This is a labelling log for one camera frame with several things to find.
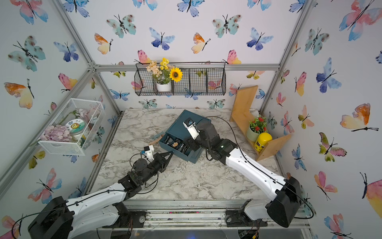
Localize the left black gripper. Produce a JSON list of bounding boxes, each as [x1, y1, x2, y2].
[[139, 151, 172, 186]]

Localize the teal top drawer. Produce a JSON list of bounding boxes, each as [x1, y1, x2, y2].
[[159, 133, 203, 164]]

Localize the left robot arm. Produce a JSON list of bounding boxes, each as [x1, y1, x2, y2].
[[28, 151, 173, 239]]

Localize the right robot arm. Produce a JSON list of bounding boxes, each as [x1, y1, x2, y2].
[[183, 118, 303, 228]]

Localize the teal drawer cabinet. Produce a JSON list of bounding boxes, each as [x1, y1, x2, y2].
[[160, 110, 211, 164]]

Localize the small wooden dustpan brush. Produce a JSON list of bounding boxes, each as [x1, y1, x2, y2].
[[149, 132, 165, 145]]

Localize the green pot red flowers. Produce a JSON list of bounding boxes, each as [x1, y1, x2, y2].
[[246, 116, 268, 141]]

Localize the yellow canister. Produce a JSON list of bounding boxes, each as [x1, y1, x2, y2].
[[254, 132, 273, 152]]

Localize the wooden zigzag shelf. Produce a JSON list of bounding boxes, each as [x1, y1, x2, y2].
[[230, 86, 291, 161]]

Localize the white flower pot with sunflower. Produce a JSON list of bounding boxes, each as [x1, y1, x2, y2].
[[146, 58, 183, 93]]

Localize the round green tin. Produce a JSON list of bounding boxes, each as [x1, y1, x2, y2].
[[65, 119, 86, 134]]

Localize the pink artificial flowers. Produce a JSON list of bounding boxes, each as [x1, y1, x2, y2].
[[40, 124, 72, 142]]

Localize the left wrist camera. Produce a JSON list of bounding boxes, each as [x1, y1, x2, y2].
[[144, 145, 154, 162]]

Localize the black wire wall basket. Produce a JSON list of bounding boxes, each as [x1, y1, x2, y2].
[[132, 62, 226, 97]]

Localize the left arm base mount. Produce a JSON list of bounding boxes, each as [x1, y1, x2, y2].
[[103, 204, 147, 229]]

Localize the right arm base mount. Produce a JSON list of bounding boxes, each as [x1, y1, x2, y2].
[[225, 208, 268, 228]]

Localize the white mesh wall basket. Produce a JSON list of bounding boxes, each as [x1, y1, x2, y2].
[[37, 98, 105, 156]]

